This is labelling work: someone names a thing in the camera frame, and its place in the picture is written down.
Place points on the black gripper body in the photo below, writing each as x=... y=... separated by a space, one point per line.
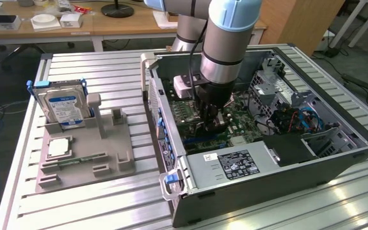
x=218 y=95

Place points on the green graphics card black fan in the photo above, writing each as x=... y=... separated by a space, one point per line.
x=199 y=130

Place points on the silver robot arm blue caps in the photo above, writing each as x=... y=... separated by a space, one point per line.
x=226 y=48

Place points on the blue expansion slot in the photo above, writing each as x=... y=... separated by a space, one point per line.
x=190 y=139

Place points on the green motherboard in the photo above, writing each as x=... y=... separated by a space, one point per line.
x=243 y=119

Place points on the silver chipset heatsink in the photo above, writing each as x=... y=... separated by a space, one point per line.
x=239 y=141

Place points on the perforated metal disk bay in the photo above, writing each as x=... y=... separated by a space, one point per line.
x=267 y=91

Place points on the grey power supply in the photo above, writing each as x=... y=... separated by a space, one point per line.
x=235 y=165

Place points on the black plastic shroud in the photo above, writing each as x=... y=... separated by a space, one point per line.
x=290 y=148

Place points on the blue case latch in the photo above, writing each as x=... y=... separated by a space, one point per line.
x=170 y=179

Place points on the open black PC case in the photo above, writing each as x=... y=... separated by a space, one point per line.
x=267 y=191

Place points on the white paper stack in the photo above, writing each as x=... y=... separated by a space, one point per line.
x=164 y=22

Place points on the slanted metal disk bay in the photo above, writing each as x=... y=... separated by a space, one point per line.
x=324 y=143

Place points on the black power adapter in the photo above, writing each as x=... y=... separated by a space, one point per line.
x=331 y=53

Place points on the wooden cabinet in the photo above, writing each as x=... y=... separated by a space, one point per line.
x=306 y=24

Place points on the white box red button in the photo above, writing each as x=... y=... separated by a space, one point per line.
x=326 y=42

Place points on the grey parts rack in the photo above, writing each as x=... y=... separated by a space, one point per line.
x=82 y=146

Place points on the green RAM stick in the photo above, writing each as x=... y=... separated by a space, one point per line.
x=82 y=160

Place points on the black lamp base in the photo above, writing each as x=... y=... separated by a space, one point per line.
x=116 y=11

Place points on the hard disk blue carrier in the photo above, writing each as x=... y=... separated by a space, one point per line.
x=60 y=107

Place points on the silver CPU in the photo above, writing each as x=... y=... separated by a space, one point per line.
x=59 y=146

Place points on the red packet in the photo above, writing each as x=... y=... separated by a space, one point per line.
x=83 y=10

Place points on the white labelled box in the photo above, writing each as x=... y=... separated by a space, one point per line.
x=71 y=21

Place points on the white square dish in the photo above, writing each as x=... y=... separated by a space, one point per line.
x=46 y=22

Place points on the grey cup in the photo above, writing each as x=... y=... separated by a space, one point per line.
x=26 y=3

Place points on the white box black lid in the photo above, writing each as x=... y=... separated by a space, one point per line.
x=4 y=24

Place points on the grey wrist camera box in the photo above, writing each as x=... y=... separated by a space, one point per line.
x=183 y=88

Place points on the white table frame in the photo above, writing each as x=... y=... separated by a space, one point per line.
x=359 y=24

